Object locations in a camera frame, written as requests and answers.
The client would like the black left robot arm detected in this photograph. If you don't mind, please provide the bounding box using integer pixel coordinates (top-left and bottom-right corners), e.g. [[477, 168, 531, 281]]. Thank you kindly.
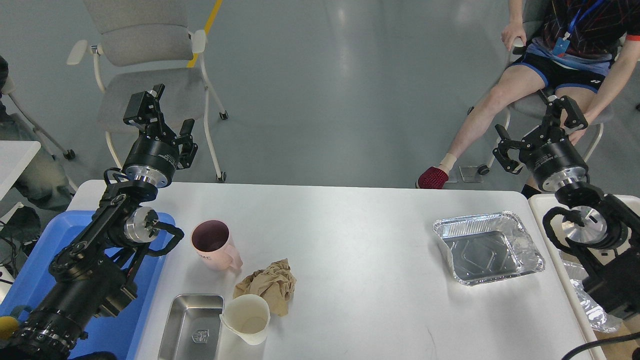
[[1, 83, 198, 360]]

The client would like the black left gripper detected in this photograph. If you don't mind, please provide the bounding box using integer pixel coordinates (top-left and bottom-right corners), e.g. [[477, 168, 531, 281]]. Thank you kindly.
[[122, 84, 199, 189]]

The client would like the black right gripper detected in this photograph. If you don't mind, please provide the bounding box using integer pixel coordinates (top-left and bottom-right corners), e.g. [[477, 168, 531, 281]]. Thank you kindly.
[[493, 95, 589, 193]]

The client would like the aluminium foil tray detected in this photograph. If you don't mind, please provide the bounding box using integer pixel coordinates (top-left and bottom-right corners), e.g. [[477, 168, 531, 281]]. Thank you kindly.
[[432, 210, 546, 287]]

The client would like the crumpled brown paper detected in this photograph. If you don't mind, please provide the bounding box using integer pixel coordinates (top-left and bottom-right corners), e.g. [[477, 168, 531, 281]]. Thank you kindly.
[[233, 259, 297, 317]]

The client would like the foil tray in bin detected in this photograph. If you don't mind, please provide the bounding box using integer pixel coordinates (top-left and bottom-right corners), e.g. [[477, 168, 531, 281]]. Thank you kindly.
[[558, 251, 622, 334]]

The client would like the grey chair under person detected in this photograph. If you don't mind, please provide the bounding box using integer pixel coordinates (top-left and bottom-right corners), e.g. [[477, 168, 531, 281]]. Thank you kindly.
[[480, 38, 614, 176]]

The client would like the dark teal home mug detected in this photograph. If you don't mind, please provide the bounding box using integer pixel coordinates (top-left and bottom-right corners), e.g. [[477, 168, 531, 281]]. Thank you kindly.
[[0, 316, 19, 347]]

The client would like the white paper cup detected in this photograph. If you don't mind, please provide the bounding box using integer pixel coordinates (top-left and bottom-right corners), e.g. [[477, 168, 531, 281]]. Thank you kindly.
[[220, 294, 271, 346]]

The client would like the beige waste bin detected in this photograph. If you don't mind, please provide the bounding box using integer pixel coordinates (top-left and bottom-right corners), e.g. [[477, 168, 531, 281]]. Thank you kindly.
[[528, 193, 640, 360]]

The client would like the stainless steel tray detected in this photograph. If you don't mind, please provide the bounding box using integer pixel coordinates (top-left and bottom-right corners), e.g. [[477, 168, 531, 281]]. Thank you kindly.
[[158, 294, 224, 360]]

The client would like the white side table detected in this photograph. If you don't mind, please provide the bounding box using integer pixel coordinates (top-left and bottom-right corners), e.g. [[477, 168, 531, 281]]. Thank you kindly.
[[0, 140, 41, 200]]

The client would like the seated person black shirt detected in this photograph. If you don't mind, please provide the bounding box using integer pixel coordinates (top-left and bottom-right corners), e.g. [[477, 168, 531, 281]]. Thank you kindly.
[[415, 0, 640, 189]]

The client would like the white chair at left edge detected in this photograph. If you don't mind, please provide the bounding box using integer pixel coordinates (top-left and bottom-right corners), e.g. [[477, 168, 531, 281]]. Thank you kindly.
[[1, 75, 76, 161]]

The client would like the blue plastic tray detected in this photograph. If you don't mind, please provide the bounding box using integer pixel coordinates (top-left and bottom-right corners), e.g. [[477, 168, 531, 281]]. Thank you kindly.
[[0, 210, 165, 360]]

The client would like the grey office chair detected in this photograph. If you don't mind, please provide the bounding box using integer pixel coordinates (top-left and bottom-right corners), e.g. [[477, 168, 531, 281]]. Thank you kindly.
[[66, 0, 228, 182]]

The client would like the pink mug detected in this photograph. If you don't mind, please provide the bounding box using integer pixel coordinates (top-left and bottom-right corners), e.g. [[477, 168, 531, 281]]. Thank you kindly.
[[190, 219, 243, 272]]

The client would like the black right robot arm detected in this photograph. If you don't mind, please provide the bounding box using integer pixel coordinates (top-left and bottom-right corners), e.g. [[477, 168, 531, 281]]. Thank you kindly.
[[493, 95, 640, 321]]

